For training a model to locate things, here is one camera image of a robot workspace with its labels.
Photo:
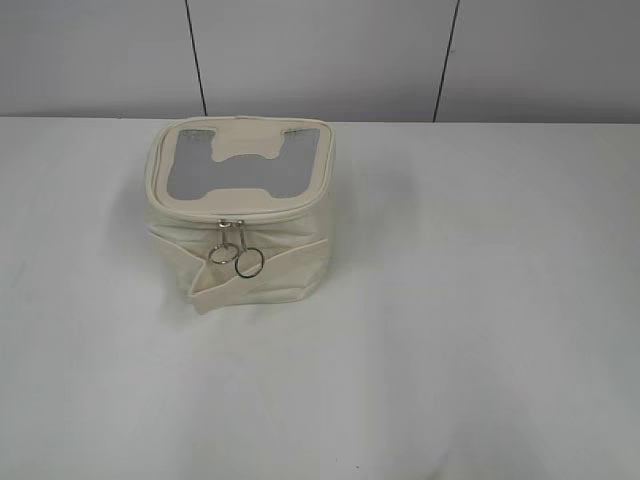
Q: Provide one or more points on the silver zipper pull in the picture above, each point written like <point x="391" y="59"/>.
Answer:
<point x="251" y="260"/>
<point x="225" y="251"/>

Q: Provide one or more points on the cream canvas zipper bag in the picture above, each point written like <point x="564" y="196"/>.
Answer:
<point x="239" y="208"/>

